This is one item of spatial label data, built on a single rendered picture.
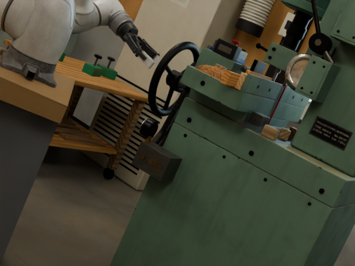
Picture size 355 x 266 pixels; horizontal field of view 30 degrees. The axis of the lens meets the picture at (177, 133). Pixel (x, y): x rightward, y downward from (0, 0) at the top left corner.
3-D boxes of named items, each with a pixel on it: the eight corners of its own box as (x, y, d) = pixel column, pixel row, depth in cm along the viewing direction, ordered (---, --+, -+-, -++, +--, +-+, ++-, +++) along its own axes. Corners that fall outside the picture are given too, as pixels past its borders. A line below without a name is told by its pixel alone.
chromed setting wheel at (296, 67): (280, 84, 208) (297, 47, 206) (314, 100, 202) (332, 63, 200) (277, 83, 205) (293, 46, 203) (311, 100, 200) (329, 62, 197)
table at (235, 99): (231, 89, 261) (237, 75, 260) (298, 123, 248) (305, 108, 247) (155, 69, 208) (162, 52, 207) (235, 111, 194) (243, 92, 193)
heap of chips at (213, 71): (204, 70, 211) (208, 62, 210) (236, 86, 205) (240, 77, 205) (192, 66, 203) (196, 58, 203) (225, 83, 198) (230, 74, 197)
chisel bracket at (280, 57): (267, 67, 225) (278, 44, 224) (303, 84, 219) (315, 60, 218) (260, 64, 219) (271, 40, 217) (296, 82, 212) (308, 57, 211)
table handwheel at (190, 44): (179, 24, 228) (133, 93, 224) (227, 46, 219) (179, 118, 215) (202, 62, 254) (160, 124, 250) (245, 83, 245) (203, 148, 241)
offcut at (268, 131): (260, 133, 203) (264, 124, 202) (263, 133, 206) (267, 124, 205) (273, 140, 201) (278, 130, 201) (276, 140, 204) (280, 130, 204)
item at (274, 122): (236, 106, 248) (240, 97, 247) (284, 131, 239) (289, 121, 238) (187, 96, 213) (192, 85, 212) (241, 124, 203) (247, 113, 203)
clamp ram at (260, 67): (239, 79, 232) (249, 56, 230) (256, 88, 229) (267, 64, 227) (228, 76, 224) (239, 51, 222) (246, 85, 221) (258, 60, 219)
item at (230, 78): (289, 101, 245) (293, 91, 245) (293, 103, 244) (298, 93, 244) (220, 82, 190) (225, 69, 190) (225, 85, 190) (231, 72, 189)
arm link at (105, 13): (124, 25, 271) (98, 34, 264) (103, 1, 277) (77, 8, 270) (130, 6, 263) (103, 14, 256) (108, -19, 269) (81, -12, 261)
